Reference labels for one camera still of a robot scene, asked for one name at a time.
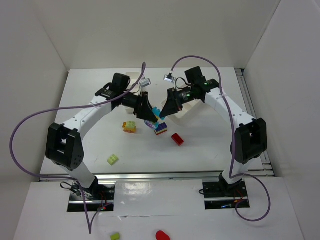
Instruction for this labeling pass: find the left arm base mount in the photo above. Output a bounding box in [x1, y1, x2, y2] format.
[60, 181, 116, 213]

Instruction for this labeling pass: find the narrow white divided tray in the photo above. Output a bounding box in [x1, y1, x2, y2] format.
[125, 71, 140, 115]

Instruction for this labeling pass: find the wide white divided tray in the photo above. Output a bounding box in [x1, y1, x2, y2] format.
[166, 100, 203, 127]

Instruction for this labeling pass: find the light green lego brick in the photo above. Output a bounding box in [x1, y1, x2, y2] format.
[107, 154, 119, 166]

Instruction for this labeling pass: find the purple cable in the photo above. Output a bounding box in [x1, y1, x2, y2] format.
[9, 61, 147, 235]
[169, 55, 272, 222]

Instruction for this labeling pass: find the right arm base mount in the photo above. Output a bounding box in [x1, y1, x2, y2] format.
[198, 181, 250, 210]

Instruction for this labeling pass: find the aluminium rail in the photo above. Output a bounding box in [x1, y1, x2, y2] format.
[234, 68, 275, 177]
[39, 170, 251, 186]

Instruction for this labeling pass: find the aluminium rail front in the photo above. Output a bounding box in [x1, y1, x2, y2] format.
[39, 170, 251, 186]

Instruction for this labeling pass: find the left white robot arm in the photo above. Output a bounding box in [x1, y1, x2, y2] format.
[45, 73, 158, 197]

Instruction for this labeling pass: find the orange and green lego stack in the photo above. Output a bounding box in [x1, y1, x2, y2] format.
[122, 121, 137, 133]

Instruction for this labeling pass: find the aluminium rail right side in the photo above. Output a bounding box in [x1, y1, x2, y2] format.
[234, 68, 275, 177]

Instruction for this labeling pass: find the red oval object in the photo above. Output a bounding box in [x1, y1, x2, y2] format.
[155, 230, 171, 240]

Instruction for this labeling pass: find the cyan lego stack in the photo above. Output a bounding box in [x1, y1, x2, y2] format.
[144, 120, 158, 130]

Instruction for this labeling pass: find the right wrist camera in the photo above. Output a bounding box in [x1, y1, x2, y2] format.
[163, 73, 175, 83]

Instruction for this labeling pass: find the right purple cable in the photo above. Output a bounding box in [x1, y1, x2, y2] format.
[169, 55, 272, 222]

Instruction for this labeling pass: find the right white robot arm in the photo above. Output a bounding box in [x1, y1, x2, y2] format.
[160, 66, 267, 193]

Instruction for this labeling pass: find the red lego brick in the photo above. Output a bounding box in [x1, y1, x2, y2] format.
[171, 133, 184, 146]

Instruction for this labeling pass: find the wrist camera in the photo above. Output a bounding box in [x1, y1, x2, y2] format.
[163, 73, 175, 83]
[138, 78, 152, 89]

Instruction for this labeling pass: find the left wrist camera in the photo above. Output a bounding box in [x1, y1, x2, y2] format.
[138, 78, 152, 89]

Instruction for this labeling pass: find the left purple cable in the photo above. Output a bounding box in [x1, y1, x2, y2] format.
[9, 61, 147, 235]

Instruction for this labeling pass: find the green lego brick foreground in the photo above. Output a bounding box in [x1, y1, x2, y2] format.
[110, 232, 121, 240]

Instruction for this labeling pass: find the small cyan lego brick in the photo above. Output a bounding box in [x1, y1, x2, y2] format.
[152, 107, 161, 117]

